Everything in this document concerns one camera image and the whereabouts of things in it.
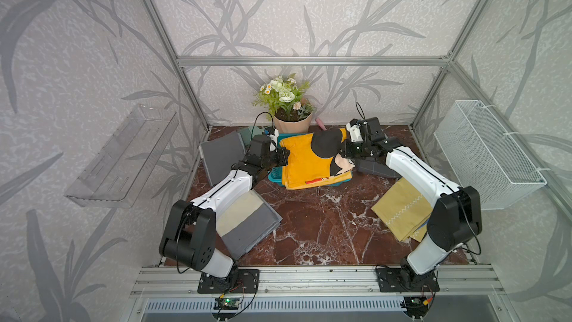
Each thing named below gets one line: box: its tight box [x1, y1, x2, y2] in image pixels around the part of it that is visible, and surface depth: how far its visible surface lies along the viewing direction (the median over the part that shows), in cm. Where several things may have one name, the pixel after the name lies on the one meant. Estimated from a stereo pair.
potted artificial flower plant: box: [251, 73, 316, 134], surface depth 93 cm
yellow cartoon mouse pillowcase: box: [280, 127, 356, 191], surface depth 89 cm
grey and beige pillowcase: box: [215, 188, 284, 261], surface depth 86 cm
